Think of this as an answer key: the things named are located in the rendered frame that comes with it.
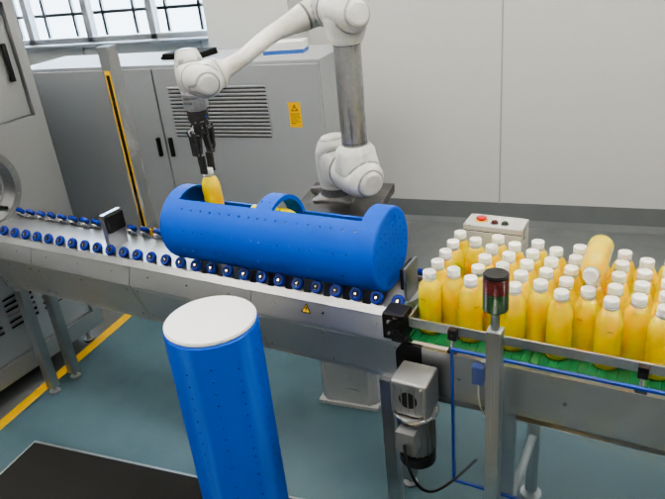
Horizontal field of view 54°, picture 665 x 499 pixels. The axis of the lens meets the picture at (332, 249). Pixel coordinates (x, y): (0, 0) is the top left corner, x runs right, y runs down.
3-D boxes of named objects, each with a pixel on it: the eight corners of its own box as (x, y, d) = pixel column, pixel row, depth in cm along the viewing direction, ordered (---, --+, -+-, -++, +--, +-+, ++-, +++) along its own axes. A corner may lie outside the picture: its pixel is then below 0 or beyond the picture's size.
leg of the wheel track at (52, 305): (76, 372, 358) (44, 271, 331) (83, 374, 356) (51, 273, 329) (67, 378, 354) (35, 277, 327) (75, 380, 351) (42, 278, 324)
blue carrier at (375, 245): (214, 236, 269) (199, 171, 255) (411, 265, 228) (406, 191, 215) (169, 269, 247) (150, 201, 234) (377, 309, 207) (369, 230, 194)
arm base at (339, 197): (321, 184, 291) (319, 173, 288) (366, 187, 282) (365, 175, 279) (303, 202, 277) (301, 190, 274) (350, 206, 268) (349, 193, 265)
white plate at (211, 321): (262, 332, 183) (262, 336, 184) (249, 288, 208) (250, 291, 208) (162, 352, 178) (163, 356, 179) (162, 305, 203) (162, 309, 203)
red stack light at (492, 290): (486, 282, 162) (486, 268, 160) (512, 286, 159) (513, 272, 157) (479, 294, 157) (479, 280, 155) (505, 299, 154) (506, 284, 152)
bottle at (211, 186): (229, 219, 248) (219, 173, 240) (210, 224, 247) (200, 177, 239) (225, 213, 254) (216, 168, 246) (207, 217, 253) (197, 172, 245)
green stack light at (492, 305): (486, 300, 164) (486, 282, 162) (512, 304, 161) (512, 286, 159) (478, 312, 159) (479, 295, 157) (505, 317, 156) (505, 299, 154)
